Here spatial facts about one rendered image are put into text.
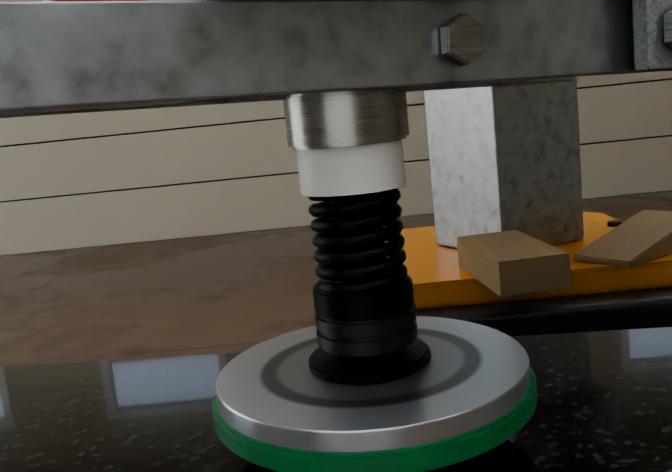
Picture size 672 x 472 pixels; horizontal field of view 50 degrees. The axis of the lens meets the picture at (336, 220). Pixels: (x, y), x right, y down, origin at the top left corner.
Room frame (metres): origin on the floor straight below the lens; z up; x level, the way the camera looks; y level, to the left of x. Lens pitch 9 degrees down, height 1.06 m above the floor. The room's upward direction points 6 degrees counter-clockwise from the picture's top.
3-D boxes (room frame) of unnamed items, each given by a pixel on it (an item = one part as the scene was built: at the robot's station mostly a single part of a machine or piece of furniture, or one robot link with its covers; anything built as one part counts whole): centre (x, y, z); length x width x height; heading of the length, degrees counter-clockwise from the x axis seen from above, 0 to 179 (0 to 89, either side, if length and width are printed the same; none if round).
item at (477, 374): (0.48, -0.01, 0.87); 0.21 x 0.21 x 0.01
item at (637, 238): (1.13, -0.47, 0.80); 0.20 x 0.10 x 0.05; 125
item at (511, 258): (1.05, -0.25, 0.81); 0.20 x 0.10 x 0.05; 6
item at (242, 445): (0.48, -0.01, 0.87); 0.22 x 0.22 x 0.04
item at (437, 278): (1.30, -0.31, 0.76); 0.49 x 0.49 x 0.05; 88
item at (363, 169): (0.48, -0.01, 1.02); 0.07 x 0.07 x 0.04
